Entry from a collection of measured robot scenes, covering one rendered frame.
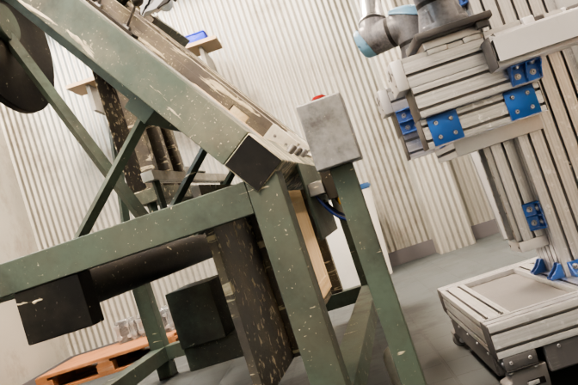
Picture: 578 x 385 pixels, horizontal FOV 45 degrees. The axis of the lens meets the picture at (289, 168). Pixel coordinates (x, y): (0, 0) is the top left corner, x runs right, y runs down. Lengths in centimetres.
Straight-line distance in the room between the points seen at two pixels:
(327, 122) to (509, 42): 54
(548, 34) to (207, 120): 93
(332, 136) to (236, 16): 454
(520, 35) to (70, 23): 122
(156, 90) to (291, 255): 57
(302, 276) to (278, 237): 12
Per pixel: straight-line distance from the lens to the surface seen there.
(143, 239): 190
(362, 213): 180
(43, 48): 359
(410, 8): 260
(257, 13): 625
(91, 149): 303
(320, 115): 179
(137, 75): 192
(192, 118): 186
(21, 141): 660
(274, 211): 180
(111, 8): 294
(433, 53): 204
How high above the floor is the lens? 66
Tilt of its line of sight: 4 degrees up
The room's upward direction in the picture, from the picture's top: 18 degrees counter-clockwise
